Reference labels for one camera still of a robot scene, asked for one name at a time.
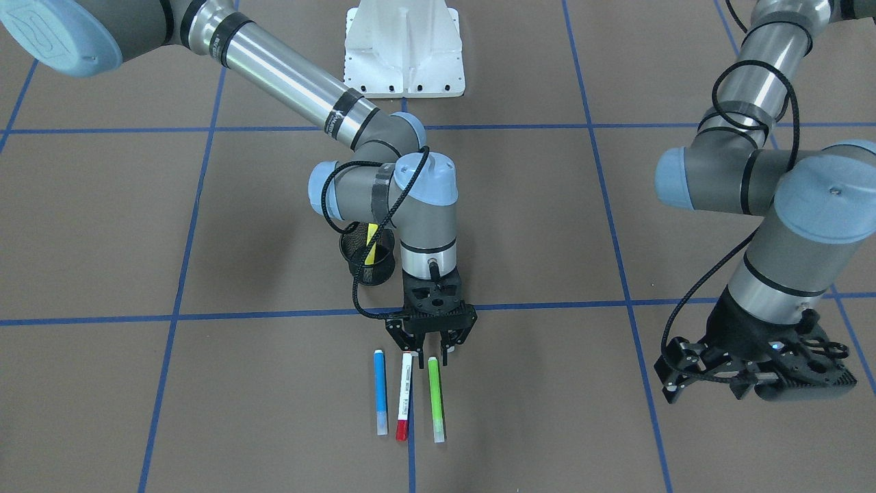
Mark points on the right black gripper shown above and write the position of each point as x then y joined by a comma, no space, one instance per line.
397,331

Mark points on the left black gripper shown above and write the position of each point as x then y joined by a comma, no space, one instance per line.
740,329

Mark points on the white red-capped marker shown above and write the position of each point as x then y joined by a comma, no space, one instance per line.
404,396

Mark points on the green marker pen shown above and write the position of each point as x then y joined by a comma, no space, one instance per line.
436,405

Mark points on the blue marker pen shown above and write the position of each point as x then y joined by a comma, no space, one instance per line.
381,401

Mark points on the yellow marker pen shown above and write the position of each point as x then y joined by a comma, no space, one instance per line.
371,240

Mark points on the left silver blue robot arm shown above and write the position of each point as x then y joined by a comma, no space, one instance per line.
817,207

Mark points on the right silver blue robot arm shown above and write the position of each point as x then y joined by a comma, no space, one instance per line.
395,200

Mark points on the black mesh pen cup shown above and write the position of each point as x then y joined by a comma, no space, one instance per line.
379,263

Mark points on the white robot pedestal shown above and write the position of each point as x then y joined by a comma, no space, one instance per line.
410,49

